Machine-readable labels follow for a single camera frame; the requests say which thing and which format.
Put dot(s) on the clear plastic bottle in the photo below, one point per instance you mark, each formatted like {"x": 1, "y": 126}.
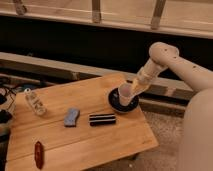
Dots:
{"x": 34, "y": 102}

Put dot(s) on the black rectangular case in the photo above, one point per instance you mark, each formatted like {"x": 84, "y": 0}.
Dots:
{"x": 102, "y": 119}

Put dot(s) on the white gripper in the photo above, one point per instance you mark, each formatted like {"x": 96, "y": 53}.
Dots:
{"x": 145, "y": 76}

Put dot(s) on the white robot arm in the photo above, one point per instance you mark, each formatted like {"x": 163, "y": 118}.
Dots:
{"x": 196, "y": 146}

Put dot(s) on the blue sponge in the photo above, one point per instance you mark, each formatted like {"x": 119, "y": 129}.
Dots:
{"x": 70, "y": 119}

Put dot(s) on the wooden table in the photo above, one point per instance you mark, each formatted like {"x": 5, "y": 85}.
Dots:
{"x": 80, "y": 147}

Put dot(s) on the black ceramic bowl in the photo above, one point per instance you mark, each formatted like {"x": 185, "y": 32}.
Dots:
{"x": 113, "y": 99}

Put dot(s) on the red pocket knife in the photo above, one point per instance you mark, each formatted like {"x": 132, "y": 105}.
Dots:
{"x": 39, "y": 154}

